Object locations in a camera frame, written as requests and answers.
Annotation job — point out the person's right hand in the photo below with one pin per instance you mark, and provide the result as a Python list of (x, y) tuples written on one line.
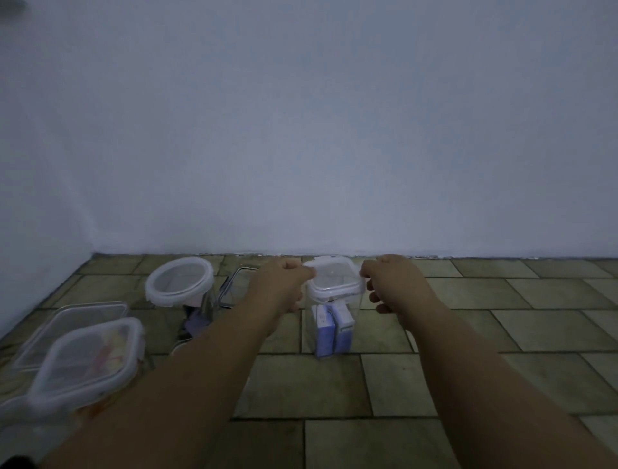
[(403, 287)]

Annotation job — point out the person's left hand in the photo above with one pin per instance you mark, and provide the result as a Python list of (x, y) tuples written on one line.
[(280, 290)]

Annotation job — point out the black-rimmed clear lid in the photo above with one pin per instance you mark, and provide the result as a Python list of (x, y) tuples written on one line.
[(232, 285)]

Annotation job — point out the round white-rimmed lid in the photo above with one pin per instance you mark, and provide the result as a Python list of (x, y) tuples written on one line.
[(178, 280)]

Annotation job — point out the medium clear container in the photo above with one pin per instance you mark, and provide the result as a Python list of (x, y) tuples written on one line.
[(179, 345)]

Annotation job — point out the large clear container one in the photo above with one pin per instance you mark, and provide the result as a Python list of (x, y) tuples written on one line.
[(63, 323)]

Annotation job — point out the person's left forearm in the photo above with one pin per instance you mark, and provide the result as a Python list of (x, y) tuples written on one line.
[(169, 401)]

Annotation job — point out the person's right forearm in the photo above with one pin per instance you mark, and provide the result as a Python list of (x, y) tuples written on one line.
[(497, 401)]

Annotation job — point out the pink binder clip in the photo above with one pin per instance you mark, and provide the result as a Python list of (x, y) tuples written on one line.
[(193, 302)]

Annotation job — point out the purple binder clip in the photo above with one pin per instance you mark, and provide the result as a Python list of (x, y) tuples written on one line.
[(195, 326)]

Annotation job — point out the black sleeve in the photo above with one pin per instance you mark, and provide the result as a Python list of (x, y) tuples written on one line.
[(14, 462)]

